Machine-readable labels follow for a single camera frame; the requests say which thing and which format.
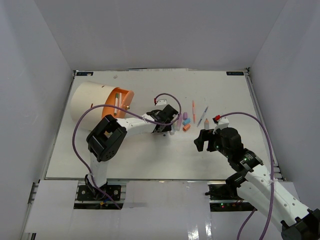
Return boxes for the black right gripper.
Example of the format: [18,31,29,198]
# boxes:
[194,129,232,159]

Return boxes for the orange top drawer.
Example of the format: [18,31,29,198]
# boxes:
[102,87,134,119]

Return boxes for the green capped white marker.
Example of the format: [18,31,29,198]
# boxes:
[115,93,119,107]

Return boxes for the cream cylindrical drawer organizer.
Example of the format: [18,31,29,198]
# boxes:
[70,81,116,131]

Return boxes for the white grey marker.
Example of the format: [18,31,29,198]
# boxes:
[113,92,122,116]

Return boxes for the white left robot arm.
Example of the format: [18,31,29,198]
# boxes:
[86,104,179,200]

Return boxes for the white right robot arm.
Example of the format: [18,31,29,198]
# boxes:
[194,127,320,240]

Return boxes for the pink purple highlighter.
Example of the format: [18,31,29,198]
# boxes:
[174,114,183,131]

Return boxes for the purple highlighter cap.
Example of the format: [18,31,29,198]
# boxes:
[182,112,188,120]

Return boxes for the light blue highlighter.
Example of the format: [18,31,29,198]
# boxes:
[169,125,175,136]

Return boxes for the orange tipped clear highlighter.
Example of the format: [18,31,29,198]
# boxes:
[204,118,210,130]

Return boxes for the orange highlighter cap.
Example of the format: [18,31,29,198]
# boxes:
[182,123,191,132]

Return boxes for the blue highlighter cap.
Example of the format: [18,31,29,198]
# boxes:
[182,118,191,126]

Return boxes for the orange slim pen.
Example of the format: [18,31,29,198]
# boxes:
[192,100,196,124]

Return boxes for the blue slim pen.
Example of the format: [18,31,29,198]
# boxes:
[196,106,209,127]

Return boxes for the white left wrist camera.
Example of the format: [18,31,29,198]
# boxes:
[154,99,167,106]

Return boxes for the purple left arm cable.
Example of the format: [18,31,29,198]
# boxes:
[72,93,182,210]

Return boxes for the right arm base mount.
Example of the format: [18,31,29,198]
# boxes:
[205,183,254,213]

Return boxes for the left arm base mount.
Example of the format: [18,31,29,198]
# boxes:
[73,175,125,210]

